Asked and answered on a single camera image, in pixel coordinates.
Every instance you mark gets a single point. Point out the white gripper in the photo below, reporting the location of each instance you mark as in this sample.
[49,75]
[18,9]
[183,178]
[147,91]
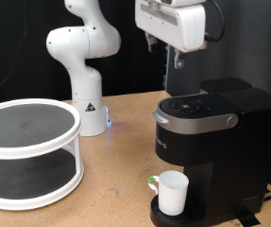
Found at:
[172,25]

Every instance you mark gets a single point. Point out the black Keurig coffee machine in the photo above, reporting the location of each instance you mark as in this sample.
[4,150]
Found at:
[223,151]

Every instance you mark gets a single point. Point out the white mug with green tape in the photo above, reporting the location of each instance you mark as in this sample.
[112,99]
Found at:
[172,194]

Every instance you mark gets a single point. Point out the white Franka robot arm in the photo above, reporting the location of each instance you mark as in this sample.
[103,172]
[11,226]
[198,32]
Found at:
[84,88]

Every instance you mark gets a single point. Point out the black backdrop curtain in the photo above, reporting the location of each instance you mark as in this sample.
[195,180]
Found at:
[135,75]

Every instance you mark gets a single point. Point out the dark grey partition panel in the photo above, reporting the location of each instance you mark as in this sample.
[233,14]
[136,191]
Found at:
[261,38]

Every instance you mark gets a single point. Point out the white two-tier turntable shelf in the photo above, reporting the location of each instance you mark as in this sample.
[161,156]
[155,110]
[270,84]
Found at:
[31,126]

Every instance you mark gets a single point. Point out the black tape strip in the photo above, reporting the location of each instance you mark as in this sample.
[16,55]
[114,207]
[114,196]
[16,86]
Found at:
[248,218]

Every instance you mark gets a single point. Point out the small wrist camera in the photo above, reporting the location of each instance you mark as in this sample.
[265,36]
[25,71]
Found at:
[206,39]

